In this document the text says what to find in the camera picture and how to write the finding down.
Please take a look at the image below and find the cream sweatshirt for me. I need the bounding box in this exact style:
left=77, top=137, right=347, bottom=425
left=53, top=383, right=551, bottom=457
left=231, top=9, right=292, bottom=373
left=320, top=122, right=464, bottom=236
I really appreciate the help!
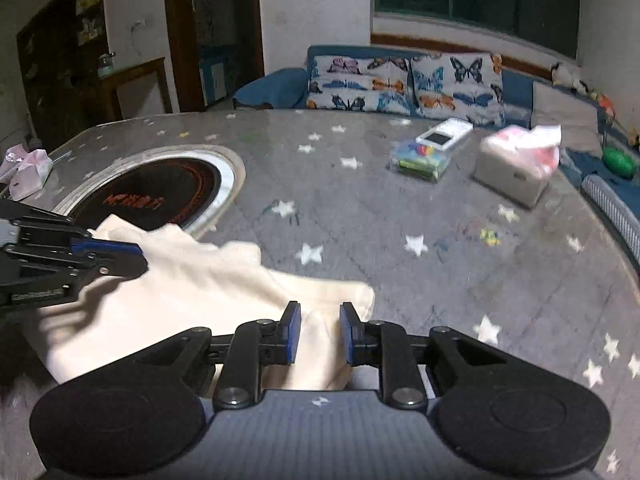
left=22, top=216, right=374, bottom=390

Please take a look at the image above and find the pink tissue pack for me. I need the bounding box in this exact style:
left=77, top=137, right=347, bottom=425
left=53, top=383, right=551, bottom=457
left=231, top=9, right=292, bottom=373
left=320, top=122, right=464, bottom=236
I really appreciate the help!
left=1, top=144, right=53, bottom=202

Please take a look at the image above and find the round black induction cooker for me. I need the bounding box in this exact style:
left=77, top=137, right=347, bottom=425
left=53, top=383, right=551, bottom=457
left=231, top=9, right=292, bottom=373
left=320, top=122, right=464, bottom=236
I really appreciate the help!
left=53, top=144, right=246, bottom=240

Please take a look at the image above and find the wooden side table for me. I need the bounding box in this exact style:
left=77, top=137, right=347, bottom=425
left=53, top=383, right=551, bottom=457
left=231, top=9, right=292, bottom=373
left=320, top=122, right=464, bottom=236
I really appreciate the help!
left=96, top=55, right=174, bottom=123

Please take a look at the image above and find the clear box of coloured items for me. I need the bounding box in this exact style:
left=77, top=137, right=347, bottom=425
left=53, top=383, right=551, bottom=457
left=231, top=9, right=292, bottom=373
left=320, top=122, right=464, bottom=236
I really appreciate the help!
left=387, top=141, right=451, bottom=182

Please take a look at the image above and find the white remote control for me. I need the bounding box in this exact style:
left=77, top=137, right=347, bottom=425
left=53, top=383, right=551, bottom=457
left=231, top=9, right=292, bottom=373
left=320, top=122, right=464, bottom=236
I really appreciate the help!
left=416, top=118, right=474, bottom=152

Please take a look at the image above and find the grey tissue box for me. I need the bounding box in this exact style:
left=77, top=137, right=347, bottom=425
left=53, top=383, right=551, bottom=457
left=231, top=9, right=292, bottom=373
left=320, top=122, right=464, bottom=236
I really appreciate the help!
left=473, top=125, right=562, bottom=209

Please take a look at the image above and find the grey cushion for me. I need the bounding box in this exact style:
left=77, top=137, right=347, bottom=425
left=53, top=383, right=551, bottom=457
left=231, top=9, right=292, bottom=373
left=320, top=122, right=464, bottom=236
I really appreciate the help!
left=530, top=81, right=602, bottom=156

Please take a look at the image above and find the blue corner sofa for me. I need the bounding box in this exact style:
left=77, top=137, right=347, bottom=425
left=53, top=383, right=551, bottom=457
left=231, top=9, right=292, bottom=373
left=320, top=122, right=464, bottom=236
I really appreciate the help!
left=232, top=44, right=640, bottom=266

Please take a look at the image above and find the green bowl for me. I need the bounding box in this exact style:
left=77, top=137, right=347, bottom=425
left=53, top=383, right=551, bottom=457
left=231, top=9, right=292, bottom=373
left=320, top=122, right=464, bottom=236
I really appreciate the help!
left=602, top=146, right=637, bottom=180

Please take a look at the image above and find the black white plush toy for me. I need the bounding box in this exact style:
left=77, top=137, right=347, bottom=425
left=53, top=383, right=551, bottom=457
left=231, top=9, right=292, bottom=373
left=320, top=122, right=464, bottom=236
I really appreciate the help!
left=551, top=62, right=589, bottom=96

